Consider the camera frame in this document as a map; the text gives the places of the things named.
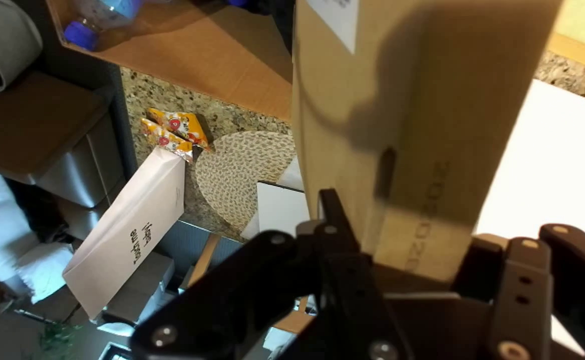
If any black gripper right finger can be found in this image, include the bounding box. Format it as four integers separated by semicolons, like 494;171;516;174
453;233;551;307

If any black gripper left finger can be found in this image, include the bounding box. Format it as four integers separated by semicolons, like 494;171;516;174
318;187;371;277

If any small brown cardboard box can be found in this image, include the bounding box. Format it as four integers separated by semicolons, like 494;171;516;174
292;0;563;281

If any Fiji water bottle blue cap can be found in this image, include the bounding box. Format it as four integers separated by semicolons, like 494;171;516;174
61;0;148;52

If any white long carton box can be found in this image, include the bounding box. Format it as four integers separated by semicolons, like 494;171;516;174
65;148;186;318

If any flat cardboard box lid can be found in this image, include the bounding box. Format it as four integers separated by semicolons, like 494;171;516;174
63;0;292;120

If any white paper shopping bag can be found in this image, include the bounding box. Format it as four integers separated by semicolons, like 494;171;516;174
474;79;585;238

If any round woven placemat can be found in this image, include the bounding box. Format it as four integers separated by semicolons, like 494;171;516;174
194;130;295;230

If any floral patterned packet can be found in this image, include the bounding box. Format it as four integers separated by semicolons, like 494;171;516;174
141;108;213;162

